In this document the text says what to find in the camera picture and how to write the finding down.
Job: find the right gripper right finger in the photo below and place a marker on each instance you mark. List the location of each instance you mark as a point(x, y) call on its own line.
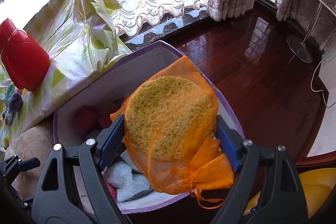
point(281, 200)

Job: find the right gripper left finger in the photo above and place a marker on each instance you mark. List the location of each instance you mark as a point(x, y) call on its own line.
point(56, 199)

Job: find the pink beaded pouch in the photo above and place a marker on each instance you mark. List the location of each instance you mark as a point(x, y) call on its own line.
point(111, 190)

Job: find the purple towel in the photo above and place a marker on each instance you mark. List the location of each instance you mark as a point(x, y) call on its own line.
point(15, 102)

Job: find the light blue towel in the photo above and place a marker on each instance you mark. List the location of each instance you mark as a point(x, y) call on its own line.
point(128, 185)

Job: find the orange mesh bag with sponge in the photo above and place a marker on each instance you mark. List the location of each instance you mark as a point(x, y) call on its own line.
point(170, 127)

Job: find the teal green towel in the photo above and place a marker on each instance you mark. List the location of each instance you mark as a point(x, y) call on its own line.
point(9, 92)

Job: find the magenta knit cloth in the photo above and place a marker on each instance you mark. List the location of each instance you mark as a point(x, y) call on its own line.
point(89, 118)

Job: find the yellow bag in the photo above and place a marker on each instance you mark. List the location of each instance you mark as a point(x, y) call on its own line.
point(317, 185)

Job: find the purple white storage box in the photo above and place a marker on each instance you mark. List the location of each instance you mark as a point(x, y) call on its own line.
point(121, 81)

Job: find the red thermos jug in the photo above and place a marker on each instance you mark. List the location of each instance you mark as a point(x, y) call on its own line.
point(26, 62)

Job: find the green checkered plastic tablecloth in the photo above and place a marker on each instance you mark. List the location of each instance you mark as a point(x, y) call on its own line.
point(82, 42)

